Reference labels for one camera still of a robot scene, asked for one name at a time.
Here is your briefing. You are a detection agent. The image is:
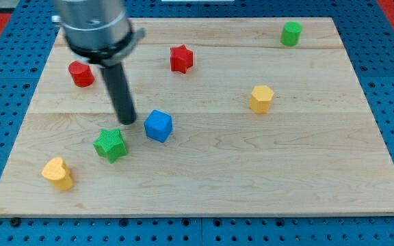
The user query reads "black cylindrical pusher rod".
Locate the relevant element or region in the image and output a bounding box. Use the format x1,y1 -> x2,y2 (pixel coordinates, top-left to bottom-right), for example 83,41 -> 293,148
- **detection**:
101,62 -> 137,125

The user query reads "blue cube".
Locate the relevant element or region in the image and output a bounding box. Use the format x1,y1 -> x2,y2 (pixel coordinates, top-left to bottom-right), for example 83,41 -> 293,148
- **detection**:
144,110 -> 172,143

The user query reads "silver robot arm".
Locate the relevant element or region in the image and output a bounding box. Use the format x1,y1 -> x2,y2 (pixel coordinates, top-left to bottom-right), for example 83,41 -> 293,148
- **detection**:
51,0 -> 146,125

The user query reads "red cylinder block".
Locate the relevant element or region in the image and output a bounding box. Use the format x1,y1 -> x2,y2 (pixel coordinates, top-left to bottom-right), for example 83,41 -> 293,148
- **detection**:
68,61 -> 94,87

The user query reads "red star block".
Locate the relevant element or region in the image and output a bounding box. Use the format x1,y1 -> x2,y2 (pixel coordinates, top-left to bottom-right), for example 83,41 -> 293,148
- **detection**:
170,44 -> 194,74

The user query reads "green star block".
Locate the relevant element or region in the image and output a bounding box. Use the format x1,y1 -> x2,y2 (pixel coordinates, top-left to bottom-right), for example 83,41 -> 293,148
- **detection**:
93,128 -> 128,163

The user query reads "yellow heart block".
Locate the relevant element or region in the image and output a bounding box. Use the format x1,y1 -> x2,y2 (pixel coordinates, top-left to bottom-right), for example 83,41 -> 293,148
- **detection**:
41,157 -> 73,191

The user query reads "wooden board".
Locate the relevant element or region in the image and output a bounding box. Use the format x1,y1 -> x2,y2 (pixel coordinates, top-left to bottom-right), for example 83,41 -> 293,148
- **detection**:
0,18 -> 394,218

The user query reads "yellow hexagon block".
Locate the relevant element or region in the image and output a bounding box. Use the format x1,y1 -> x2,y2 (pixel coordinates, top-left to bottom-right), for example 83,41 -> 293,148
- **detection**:
249,85 -> 274,113

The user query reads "green cylinder block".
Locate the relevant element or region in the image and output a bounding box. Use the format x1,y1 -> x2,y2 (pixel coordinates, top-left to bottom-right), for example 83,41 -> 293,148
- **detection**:
280,21 -> 302,46

